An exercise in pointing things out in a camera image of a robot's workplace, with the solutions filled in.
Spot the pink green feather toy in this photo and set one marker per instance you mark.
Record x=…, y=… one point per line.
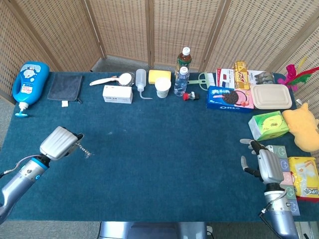
x=290, y=74

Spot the silver magnetic bead rod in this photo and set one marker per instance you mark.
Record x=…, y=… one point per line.
x=83, y=148

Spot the red and white box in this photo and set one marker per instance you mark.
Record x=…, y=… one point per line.
x=225, y=78

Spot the right lilac robot arm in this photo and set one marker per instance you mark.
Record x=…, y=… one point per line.
x=279, y=211

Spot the teal table cloth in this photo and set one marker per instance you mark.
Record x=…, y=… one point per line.
x=149, y=161

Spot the blue detergent bottle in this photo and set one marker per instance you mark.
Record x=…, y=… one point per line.
x=30, y=84

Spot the red emergency stop button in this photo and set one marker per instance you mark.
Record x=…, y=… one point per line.
x=186, y=96

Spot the green tea bottle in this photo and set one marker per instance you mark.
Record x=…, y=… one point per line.
x=184, y=59

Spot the grey zip pouch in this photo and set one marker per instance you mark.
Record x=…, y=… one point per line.
x=64, y=87

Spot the lilac robot torso base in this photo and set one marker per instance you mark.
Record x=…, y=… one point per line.
x=149, y=231

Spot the white printed picture pack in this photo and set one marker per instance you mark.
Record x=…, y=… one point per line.
x=261, y=77

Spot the translucent squeeze wash bottle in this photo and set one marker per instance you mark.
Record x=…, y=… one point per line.
x=140, y=79

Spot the yellow snack package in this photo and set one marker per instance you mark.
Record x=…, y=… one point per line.
x=241, y=77

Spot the yellow Lipton tea bag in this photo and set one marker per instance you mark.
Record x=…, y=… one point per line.
x=304, y=174

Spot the clear water bottle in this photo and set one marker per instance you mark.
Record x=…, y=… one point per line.
x=180, y=84

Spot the yellow plush toy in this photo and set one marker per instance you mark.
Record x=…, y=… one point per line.
x=301, y=129

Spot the white labelled cardboard box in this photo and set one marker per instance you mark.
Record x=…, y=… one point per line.
x=117, y=93

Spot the green tissue box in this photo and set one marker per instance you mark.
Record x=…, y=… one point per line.
x=269, y=124

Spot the yellow sponge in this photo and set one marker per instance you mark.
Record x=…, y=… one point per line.
x=159, y=76

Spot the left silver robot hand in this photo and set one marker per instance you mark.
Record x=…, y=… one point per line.
x=58, y=143

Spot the pastel pocket tissue pack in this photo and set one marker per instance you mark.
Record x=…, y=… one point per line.
x=286, y=179

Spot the beige lidded food container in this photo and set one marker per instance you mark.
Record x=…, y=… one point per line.
x=270, y=97

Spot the blue Oreo biscuit box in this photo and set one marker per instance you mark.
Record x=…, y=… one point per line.
x=224, y=98

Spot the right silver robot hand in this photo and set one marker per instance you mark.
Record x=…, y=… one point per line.
x=268, y=164

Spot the rattan folding screen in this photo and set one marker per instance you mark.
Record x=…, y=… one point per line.
x=124, y=30

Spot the paper cup with leaf print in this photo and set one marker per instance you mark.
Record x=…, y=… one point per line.
x=162, y=85

